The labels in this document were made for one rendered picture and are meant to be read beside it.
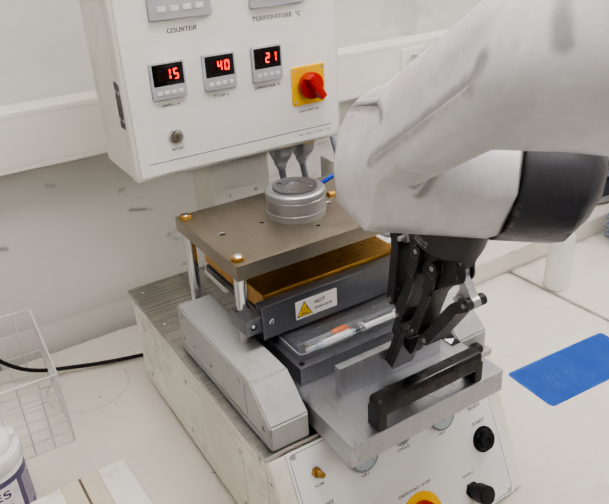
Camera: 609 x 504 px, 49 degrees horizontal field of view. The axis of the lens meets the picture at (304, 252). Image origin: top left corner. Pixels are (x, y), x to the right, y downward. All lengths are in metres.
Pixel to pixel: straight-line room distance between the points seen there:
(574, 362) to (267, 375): 0.64
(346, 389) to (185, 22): 0.49
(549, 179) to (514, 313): 0.91
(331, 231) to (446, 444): 0.31
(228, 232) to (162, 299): 0.27
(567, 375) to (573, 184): 0.78
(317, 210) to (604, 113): 0.60
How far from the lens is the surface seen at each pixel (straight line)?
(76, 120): 1.17
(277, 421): 0.75
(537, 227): 0.46
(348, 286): 0.83
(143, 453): 1.07
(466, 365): 0.77
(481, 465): 0.94
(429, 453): 0.88
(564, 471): 1.03
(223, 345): 0.81
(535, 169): 0.44
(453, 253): 0.61
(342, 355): 0.80
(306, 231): 0.82
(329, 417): 0.74
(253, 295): 0.81
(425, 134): 0.34
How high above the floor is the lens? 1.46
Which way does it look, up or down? 27 degrees down
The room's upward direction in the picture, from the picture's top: 3 degrees counter-clockwise
